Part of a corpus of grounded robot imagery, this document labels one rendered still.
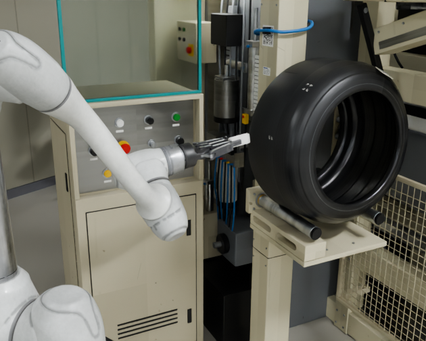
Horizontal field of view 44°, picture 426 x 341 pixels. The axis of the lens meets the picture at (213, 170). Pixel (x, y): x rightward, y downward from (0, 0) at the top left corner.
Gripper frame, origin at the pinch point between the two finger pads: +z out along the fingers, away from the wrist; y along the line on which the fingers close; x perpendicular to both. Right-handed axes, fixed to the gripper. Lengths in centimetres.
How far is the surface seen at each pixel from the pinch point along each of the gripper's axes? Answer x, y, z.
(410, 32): -21, 0, 72
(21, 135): 67, 317, -38
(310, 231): 33.8, -11.4, 16.8
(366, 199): 29, -12, 40
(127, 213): 38, 52, -27
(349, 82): -12.8, -11.4, 35.0
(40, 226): 117, 239, -48
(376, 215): 37, -12, 45
